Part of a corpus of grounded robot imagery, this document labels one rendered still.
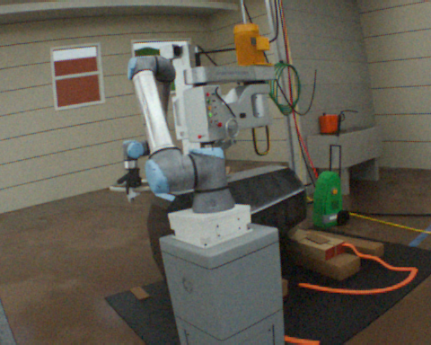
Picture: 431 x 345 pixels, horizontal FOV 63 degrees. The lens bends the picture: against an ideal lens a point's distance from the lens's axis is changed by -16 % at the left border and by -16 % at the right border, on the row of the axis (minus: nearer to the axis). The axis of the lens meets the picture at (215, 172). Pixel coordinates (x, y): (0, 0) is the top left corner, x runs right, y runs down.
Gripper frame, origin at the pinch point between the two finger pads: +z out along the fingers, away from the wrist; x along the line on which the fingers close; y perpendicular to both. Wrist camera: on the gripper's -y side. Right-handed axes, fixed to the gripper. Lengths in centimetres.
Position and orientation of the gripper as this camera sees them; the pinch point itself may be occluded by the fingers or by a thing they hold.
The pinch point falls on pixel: (130, 199)
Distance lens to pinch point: 257.9
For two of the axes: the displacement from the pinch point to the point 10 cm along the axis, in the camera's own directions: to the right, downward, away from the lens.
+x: 2.3, -1.2, 9.7
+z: 0.5, 9.9, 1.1
